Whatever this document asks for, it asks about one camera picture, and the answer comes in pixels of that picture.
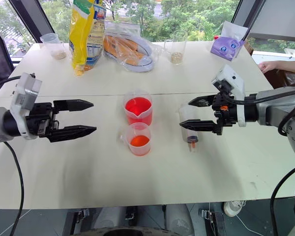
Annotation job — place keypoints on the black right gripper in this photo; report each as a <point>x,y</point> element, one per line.
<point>226,115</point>

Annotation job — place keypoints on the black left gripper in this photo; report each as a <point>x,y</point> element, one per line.
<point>43,118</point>

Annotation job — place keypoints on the person's bare forearm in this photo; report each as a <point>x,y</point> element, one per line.
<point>291,66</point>

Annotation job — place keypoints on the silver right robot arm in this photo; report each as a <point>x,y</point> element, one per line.
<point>273,110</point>

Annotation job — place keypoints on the clear plastic tube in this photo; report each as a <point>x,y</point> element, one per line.
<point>190,137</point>

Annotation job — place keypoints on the large beaker red liquid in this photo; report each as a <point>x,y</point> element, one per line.
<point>137,108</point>

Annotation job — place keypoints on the small beaker orange liquid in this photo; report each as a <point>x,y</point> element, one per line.
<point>138,142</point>

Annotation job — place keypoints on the small measuring cup with grains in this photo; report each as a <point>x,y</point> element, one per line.
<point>56,49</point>

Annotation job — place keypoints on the person's bare hand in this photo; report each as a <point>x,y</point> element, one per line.
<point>268,66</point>

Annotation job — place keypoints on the tall glass beaker with beans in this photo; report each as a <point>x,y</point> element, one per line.
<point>176,51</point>

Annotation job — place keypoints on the purple tissue pack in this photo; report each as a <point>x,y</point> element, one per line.
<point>226,46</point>

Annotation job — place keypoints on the yellow snack bag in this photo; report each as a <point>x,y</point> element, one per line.
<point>86,37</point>

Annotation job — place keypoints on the bagged bread on white tray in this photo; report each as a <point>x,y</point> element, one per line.
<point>127,49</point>

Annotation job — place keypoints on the black table clamp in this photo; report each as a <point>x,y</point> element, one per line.
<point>81,215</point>
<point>130,212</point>
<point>212,221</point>

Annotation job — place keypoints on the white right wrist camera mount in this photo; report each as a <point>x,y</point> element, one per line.
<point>232,82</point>

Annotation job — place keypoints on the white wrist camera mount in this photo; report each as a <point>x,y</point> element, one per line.
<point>24,91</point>
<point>232,82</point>

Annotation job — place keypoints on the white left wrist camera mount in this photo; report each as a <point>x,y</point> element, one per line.
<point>24,91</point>

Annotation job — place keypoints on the dark window frame post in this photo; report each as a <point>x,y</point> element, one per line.
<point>247,14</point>
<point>32,17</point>

